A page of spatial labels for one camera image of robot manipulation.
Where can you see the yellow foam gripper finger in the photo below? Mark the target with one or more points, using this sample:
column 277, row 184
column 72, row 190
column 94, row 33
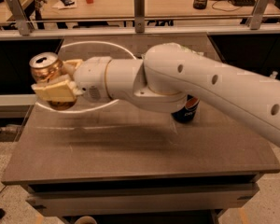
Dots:
column 60, row 89
column 70, row 66

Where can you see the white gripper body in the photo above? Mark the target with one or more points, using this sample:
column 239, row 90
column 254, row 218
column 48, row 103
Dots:
column 90, row 76

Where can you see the orange LaCroix can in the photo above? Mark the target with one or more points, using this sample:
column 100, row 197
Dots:
column 45, row 67

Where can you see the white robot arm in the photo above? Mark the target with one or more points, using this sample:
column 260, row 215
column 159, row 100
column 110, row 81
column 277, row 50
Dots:
column 161, row 81

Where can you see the blue Pepsi can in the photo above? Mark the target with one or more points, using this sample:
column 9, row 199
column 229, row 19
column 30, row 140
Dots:
column 187, row 113

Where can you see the wooden background desk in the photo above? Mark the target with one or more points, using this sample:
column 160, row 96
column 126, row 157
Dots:
column 154, row 9

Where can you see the green chip bag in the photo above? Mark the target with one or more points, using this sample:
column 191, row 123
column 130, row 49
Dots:
column 187, row 52

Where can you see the table drawer front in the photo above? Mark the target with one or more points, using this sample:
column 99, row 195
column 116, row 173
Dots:
column 143, row 200

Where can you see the black mesh cup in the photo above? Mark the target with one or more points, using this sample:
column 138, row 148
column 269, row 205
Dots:
column 200, row 4

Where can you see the left metal railing post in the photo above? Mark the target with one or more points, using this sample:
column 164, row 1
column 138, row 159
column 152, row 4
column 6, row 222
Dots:
column 24, row 26

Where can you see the metal railing post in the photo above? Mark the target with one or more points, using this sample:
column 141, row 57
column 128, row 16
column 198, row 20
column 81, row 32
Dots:
column 24, row 26
column 255, row 20
column 139, row 15

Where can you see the middle metal railing post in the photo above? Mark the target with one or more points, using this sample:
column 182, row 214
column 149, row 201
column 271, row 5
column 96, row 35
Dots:
column 139, row 15

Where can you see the right metal railing post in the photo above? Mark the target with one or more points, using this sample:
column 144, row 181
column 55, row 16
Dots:
column 255, row 20

